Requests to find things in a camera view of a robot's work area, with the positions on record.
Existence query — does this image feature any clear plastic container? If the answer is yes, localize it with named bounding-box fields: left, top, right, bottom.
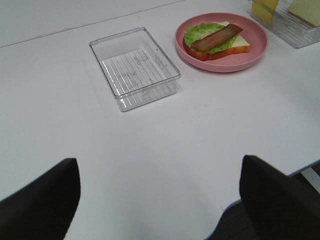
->
left=249, top=0, right=320, bottom=48
left=89, top=27, right=181, bottom=112

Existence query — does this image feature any left clear plastic container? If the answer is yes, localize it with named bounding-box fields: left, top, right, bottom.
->
left=89, top=27, right=181, bottom=112

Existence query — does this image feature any pink round plate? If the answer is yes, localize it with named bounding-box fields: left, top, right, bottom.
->
left=175, top=12, right=269, bottom=73

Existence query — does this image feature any right clear plastic container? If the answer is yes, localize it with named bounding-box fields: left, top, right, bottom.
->
left=249, top=0, right=320, bottom=48

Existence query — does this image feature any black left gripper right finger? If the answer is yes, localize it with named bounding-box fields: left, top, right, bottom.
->
left=239, top=155, right=320, bottom=240

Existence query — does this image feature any green lettuce leaf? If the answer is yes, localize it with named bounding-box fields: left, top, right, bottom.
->
left=183, top=22, right=240, bottom=55

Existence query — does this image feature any bread slice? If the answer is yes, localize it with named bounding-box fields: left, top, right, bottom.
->
left=289, top=0, right=320, bottom=27
left=183, top=34, right=251, bottom=61

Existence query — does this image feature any bacon strip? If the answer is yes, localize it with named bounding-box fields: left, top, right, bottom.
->
left=191, top=23, right=243, bottom=52

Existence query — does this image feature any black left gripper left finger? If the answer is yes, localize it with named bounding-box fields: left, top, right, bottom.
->
left=0, top=158, right=81, bottom=240

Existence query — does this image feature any yellow cheese slice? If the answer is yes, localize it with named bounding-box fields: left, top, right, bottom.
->
left=251, top=0, right=279, bottom=26

